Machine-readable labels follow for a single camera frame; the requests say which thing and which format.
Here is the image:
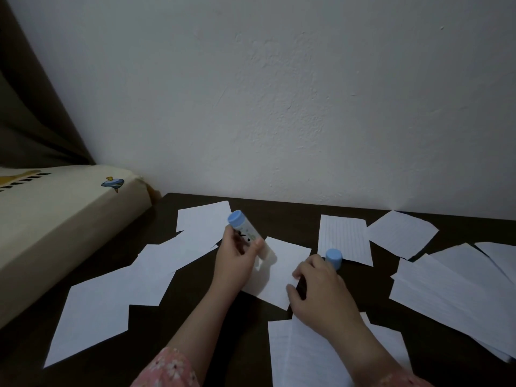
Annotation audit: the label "person's left hand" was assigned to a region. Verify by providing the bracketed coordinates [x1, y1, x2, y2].
[209, 225, 265, 297]

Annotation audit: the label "person's right hand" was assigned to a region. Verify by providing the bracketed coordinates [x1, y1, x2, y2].
[286, 254, 366, 343]

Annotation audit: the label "white panda print glue stick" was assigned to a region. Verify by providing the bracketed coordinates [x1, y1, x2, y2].
[227, 210, 267, 259]

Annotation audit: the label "blue glue stick cap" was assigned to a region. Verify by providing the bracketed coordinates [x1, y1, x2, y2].
[325, 248, 343, 271]

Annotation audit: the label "white paper sheets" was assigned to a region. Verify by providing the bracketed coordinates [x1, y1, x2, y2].
[43, 200, 516, 368]

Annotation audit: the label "person's left forearm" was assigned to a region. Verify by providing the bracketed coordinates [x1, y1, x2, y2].
[131, 277, 242, 387]

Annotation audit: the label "person's right forearm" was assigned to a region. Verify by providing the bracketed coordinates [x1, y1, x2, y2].
[338, 318, 434, 387]

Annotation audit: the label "beige mattress with whale print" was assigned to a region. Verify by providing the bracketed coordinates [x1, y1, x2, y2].
[0, 164, 153, 329]

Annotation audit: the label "dark brown curtain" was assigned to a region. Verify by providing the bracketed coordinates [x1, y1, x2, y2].
[0, 0, 96, 170]

